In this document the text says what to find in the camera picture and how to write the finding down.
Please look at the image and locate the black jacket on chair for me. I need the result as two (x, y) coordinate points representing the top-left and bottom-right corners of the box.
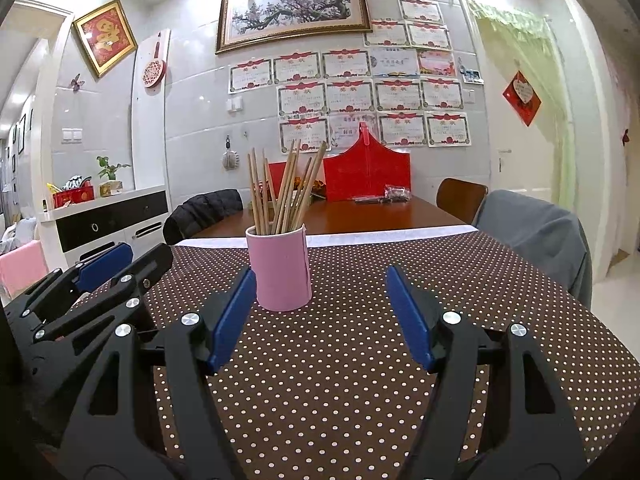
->
(163, 188), (243, 245)

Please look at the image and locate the plum blossom framed painting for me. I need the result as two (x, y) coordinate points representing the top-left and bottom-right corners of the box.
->
(216, 0), (372, 53)

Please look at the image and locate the red box on sideboard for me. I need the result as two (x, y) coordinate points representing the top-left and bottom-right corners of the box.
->
(52, 181), (94, 209)

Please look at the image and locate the hanging round brush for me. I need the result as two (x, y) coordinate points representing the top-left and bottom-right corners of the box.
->
(221, 136), (240, 171)

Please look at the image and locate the brown polka dot tablecloth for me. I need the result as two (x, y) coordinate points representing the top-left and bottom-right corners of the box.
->
(144, 232), (639, 479)

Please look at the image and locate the brown wooden chair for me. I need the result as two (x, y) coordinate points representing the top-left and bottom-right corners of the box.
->
(436, 178), (488, 224)

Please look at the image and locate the small red box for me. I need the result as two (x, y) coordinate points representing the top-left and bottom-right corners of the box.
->
(269, 162), (286, 195)

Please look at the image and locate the red round wall ornament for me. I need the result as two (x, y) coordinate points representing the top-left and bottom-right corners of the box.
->
(142, 32), (166, 89)

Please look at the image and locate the white black sideboard cabinet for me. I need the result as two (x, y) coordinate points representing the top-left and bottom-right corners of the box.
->
(37, 185), (169, 270)

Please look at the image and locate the red gold framed picture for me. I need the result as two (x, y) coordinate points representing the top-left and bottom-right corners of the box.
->
(73, 0), (138, 79)

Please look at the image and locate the red diamond door decoration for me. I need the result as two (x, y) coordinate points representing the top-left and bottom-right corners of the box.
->
(502, 72), (541, 127)

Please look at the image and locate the pink stool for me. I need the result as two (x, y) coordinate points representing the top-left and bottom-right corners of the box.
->
(0, 240), (49, 299)

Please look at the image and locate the snack packet on table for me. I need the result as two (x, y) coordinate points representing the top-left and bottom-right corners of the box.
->
(384, 185), (412, 203)

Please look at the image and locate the green curtain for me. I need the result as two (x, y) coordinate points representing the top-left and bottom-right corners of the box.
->
(466, 0), (577, 210)

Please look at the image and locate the pink cylindrical holder cup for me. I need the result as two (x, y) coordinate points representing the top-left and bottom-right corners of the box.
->
(245, 226), (312, 312)

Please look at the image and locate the red gift bag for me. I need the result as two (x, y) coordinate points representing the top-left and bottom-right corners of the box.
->
(323, 122), (411, 202)

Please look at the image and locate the small green potted plant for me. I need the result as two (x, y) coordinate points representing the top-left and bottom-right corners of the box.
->
(96, 156), (130, 198)

